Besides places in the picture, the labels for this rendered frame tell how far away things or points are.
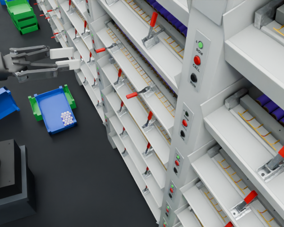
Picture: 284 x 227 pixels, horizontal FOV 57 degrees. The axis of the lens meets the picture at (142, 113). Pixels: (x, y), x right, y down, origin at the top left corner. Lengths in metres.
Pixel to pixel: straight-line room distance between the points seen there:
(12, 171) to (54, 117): 0.69
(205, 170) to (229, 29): 0.39
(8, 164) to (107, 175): 0.59
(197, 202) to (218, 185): 0.19
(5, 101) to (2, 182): 0.93
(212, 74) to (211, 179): 0.31
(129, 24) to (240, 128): 0.46
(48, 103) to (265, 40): 1.76
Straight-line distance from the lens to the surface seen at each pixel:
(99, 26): 1.16
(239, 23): 0.44
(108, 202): 1.63
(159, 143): 0.96
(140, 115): 1.04
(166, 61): 0.68
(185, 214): 1.05
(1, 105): 2.21
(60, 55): 0.84
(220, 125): 0.56
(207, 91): 0.52
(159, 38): 0.73
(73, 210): 1.65
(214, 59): 0.47
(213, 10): 0.45
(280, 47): 0.43
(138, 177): 1.52
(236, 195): 0.69
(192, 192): 0.88
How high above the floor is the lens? 1.50
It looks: 49 degrees down
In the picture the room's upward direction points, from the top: straight up
